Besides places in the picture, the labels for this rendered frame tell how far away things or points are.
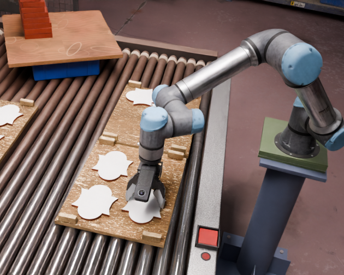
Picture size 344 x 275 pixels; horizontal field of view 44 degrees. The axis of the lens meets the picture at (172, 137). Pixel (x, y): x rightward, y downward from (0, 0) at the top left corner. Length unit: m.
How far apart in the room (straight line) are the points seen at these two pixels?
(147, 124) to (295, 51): 0.48
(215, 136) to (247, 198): 1.13
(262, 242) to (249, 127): 1.42
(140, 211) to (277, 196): 0.76
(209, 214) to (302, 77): 0.53
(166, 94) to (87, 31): 0.95
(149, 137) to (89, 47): 0.93
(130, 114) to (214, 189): 0.51
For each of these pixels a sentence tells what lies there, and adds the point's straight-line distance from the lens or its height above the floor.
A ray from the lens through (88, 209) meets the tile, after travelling 1.40.
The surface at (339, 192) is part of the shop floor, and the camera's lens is 3.13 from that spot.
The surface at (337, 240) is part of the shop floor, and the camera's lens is 2.82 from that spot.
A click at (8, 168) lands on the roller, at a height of 0.92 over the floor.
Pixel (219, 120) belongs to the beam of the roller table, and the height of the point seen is 0.92.
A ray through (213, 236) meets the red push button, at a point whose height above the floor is 0.93.
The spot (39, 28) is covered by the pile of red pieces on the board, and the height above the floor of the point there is 1.09.
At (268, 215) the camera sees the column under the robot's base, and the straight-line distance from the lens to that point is 2.05.
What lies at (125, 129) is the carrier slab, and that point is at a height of 0.94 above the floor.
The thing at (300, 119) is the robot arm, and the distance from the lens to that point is 1.73.
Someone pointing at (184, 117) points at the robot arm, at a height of 1.27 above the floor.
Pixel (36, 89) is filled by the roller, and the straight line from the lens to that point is 2.00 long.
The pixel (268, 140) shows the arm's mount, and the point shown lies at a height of 0.90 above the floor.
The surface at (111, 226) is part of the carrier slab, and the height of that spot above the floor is 0.94.
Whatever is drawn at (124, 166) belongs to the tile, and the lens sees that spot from 1.54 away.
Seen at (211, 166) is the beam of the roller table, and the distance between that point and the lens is 1.63.
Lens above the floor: 2.00
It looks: 39 degrees down
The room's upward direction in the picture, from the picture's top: 7 degrees clockwise
